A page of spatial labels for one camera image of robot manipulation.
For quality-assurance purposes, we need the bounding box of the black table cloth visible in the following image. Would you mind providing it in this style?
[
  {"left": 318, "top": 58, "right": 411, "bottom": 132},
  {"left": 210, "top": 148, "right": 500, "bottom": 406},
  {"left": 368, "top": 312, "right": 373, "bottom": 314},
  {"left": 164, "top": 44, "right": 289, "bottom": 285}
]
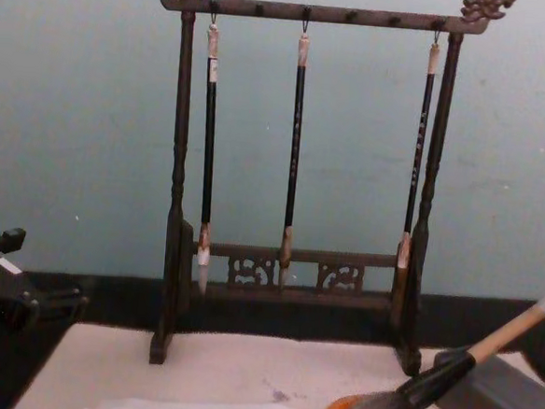
[{"left": 0, "top": 263, "right": 545, "bottom": 409}]

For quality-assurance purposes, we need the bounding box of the hanging brush with white tip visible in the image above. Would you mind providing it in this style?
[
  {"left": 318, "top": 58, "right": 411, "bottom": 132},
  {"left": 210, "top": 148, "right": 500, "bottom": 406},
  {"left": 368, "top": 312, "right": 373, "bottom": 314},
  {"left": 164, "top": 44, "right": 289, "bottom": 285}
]
[{"left": 187, "top": 21, "right": 228, "bottom": 297}]

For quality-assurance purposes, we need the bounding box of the white felt mat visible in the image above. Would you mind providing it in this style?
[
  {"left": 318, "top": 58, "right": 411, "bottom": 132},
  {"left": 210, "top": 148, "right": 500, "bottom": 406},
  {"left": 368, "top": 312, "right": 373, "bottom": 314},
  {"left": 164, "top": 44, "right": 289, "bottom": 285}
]
[{"left": 8, "top": 316, "right": 528, "bottom": 409}]

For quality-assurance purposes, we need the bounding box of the large brush with tan handle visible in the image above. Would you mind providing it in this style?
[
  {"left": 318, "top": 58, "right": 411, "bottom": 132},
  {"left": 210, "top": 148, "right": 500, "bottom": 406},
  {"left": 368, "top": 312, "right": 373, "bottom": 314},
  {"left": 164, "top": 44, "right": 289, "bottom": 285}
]
[{"left": 332, "top": 273, "right": 545, "bottom": 409}]

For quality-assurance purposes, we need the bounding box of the grey rectangular block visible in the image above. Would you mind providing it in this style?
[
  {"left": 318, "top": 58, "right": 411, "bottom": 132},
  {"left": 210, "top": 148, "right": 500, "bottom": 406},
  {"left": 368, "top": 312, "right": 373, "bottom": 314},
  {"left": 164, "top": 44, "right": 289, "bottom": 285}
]
[{"left": 429, "top": 348, "right": 545, "bottom": 409}]

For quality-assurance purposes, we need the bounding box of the hanging brush with brown tip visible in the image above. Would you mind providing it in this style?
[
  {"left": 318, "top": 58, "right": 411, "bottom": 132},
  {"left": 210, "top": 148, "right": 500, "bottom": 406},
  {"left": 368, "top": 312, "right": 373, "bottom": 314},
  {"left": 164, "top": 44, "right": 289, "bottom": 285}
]
[{"left": 275, "top": 18, "right": 314, "bottom": 294}]

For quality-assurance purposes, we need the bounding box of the slim hanging brush, white lettering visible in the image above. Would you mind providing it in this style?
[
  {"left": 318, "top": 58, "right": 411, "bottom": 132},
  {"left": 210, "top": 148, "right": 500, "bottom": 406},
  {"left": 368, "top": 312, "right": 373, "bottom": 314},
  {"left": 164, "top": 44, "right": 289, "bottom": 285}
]
[{"left": 391, "top": 28, "right": 445, "bottom": 315}]

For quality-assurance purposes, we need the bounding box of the dark carved wooden brush rack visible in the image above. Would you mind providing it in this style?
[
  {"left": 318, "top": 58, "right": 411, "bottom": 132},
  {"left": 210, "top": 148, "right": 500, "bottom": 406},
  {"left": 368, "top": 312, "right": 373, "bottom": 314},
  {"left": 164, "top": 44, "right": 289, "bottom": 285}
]
[{"left": 110, "top": 0, "right": 520, "bottom": 388}]

